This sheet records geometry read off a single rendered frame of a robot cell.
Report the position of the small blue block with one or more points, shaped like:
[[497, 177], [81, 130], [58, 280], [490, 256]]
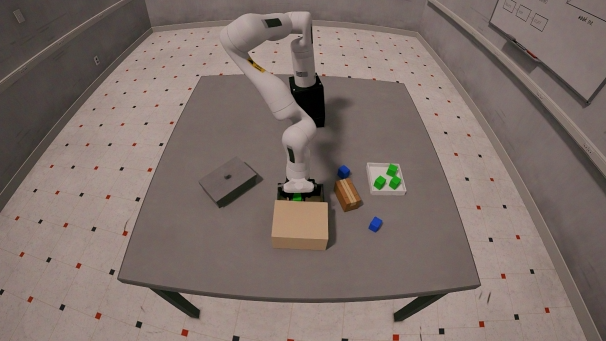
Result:
[[375, 224], [343, 172]]

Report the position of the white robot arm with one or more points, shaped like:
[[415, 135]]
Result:
[[251, 30]]

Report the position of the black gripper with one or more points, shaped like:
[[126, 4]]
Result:
[[304, 195]]

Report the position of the brown cardboard box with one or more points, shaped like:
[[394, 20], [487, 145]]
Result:
[[346, 195]]

